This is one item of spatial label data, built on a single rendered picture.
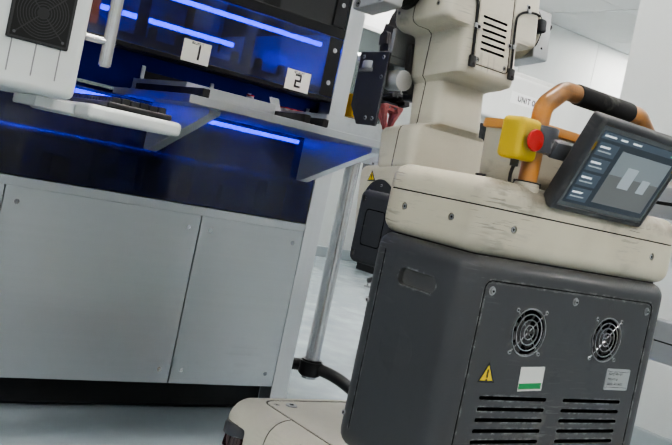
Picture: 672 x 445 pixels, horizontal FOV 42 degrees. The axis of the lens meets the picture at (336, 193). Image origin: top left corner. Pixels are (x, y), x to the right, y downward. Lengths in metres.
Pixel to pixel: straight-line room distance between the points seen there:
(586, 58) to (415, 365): 9.38
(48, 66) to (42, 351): 0.93
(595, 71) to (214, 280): 8.66
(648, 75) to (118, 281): 2.19
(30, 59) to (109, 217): 0.77
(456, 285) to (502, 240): 0.10
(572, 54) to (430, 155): 8.76
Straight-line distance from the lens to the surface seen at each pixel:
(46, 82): 1.76
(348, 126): 2.29
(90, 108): 1.78
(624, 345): 1.74
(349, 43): 2.75
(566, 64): 10.47
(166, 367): 2.59
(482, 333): 1.45
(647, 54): 3.69
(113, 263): 2.45
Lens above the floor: 0.76
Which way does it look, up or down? 1 degrees down
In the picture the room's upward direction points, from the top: 12 degrees clockwise
